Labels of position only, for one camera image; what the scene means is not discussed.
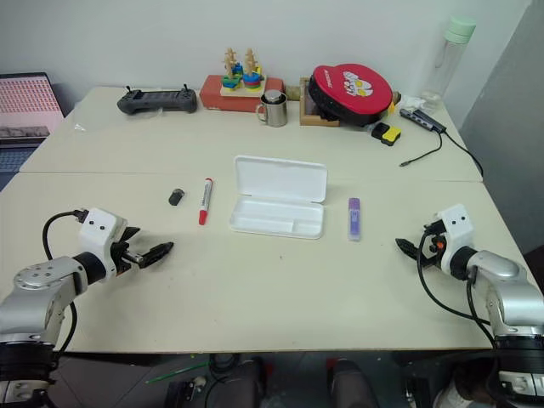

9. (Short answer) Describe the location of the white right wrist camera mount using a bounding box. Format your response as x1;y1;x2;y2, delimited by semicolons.
436;203;476;274

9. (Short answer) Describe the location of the grey partition panel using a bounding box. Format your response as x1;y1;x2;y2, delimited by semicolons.
460;0;544;298

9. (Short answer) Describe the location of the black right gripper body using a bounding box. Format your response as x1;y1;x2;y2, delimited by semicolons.
422;229;446;269

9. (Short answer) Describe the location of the dark grey remote controller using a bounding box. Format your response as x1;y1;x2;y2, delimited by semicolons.
116;82;199;116

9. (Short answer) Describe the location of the stainless steel mug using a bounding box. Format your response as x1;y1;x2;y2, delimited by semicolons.
255;89;289;128

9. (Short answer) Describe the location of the red black boxing pad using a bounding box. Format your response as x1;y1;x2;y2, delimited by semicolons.
307;63;394;128

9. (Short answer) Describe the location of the white crumpled tissue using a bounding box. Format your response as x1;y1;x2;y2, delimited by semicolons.
399;94;428;111

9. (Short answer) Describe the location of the yellow black small device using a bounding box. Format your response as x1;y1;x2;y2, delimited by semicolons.
371;122;403;148

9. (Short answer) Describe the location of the red cardboard box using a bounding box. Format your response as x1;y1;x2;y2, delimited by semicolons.
199;74;286;113

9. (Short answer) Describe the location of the white shoe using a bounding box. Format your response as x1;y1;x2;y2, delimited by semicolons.
432;377;484;408

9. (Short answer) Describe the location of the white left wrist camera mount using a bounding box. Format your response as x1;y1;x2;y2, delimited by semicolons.
78;207;129;273

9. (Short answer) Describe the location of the clear bottle green lid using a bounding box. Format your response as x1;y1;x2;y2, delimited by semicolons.
420;15;478;113

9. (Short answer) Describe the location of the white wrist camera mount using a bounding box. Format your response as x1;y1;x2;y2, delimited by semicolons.
78;207;129;273
436;203;476;274

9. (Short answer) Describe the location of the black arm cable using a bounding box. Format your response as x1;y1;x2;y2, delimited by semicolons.
416;231;496;346
42;208;91;261

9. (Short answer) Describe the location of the black usb hub cable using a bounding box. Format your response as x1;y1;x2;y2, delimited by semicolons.
399;128;485;180

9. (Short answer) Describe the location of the white plastic pencil case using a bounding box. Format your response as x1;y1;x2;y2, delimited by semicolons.
229;154;329;241

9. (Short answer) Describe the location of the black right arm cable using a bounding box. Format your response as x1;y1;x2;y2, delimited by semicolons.
416;231;496;346

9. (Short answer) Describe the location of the wooden colourful stacking toy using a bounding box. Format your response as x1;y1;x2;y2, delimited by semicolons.
219;47;269;99

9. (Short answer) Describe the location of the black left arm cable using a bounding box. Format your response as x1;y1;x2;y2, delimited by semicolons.
42;208;91;261

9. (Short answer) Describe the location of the red whiteboard marker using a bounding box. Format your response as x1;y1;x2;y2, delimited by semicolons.
197;177;215;227

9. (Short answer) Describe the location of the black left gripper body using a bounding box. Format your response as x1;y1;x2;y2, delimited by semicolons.
109;239;144;278

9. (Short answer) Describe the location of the laptop with pink screen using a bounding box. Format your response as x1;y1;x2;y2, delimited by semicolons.
0;71;66;192

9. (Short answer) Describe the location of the wooden tray box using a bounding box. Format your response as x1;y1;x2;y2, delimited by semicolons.
298;76;342;128

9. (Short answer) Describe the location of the dark rounded shape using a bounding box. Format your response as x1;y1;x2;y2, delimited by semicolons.
326;358;380;408

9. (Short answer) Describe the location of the purple glue stick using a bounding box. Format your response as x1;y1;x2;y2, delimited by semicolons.
347;196;364;242

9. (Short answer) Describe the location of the green thin stick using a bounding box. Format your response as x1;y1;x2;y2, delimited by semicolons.
144;360;210;385

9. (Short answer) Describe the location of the grey usb hub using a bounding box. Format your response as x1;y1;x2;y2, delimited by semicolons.
399;107;448;134

